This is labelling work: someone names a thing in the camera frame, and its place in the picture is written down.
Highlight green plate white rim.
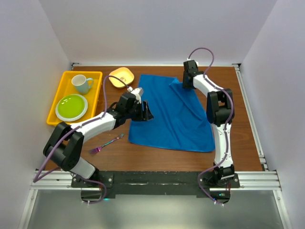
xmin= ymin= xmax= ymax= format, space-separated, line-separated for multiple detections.
xmin=55 ymin=94 xmax=88 ymax=122

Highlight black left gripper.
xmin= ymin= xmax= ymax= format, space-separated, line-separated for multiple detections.
xmin=125 ymin=100 xmax=153 ymax=122

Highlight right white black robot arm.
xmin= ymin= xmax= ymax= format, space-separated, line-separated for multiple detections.
xmin=183 ymin=60 xmax=235 ymax=187

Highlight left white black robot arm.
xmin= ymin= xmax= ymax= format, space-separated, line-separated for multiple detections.
xmin=43 ymin=93 xmax=153 ymax=187

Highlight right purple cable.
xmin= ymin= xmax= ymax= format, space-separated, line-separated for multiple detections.
xmin=187 ymin=47 xmax=235 ymax=207

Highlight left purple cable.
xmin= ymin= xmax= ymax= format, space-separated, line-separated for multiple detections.
xmin=33 ymin=75 xmax=134 ymax=205

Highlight light blue ceramic mug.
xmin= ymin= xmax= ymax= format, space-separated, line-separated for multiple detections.
xmin=71 ymin=74 xmax=94 ymax=94

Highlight purple cable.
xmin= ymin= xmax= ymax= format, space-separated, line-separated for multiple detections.
xmin=33 ymin=75 xmax=134 ymax=205
xmin=187 ymin=47 xmax=235 ymax=207

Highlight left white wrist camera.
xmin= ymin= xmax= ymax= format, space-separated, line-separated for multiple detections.
xmin=127 ymin=87 xmax=144 ymax=104

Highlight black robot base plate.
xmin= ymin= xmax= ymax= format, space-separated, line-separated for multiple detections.
xmin=71 ymin=171 xmax=240 ymax=200

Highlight yellow square bowl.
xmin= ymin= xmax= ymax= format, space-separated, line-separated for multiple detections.
xmin=109 ymin=67 xmax=134 ymax=88

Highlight iridescent metal fork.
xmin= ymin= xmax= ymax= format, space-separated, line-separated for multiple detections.
xmin=89 ymin=134 xmax=124 ymax=155

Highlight blue cloth napkin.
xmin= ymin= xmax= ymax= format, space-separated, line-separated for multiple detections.
xmin=128 ymin=74 xmax=215 ymax=153

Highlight yellow plastic tray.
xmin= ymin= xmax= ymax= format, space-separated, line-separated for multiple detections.
xmin=46 ymin=71 xmax=102 ymax=126

